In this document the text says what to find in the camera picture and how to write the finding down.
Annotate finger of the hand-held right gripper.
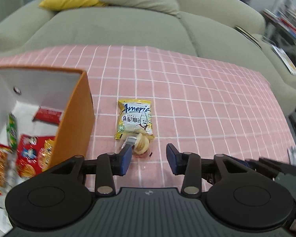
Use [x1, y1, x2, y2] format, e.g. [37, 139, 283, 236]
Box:
[228, 156, 279, 178]

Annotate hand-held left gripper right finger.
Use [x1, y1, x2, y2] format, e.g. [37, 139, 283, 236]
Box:
[166, 143, 254, 195]

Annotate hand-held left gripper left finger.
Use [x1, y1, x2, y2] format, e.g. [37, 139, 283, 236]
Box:
[48, 144, 133, 195]

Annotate yellow snack packet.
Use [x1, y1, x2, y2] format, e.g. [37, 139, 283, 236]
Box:
[115, 99, 155, 159]

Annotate orange cardboard box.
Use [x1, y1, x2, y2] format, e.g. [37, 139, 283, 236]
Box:
[0, 66, 95, 237]

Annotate long red snack packet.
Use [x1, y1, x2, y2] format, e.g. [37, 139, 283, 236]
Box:
[32, 106, 65, 124]

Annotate red chips packet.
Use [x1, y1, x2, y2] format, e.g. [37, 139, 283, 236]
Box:
[15, 134, 56, 178]

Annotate green sausage packet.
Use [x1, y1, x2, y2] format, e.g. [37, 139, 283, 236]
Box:
[5, 112, 18, 153]

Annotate pink checked tablecloth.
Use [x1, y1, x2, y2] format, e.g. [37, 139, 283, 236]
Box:
[0, 45, 296, 195]

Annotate white cover magazine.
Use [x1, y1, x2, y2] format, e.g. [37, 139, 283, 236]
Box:
[271, 45, 296, 75]

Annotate dark cover book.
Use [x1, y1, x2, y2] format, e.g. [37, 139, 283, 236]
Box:
[235, 25, 262, 49]

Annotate pale green sofa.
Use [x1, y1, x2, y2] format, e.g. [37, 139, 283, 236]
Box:
[0, 0, 296, 116]

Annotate cluttered bookshelf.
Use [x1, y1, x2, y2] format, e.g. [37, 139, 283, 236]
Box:
[261, 0, 296, 55]

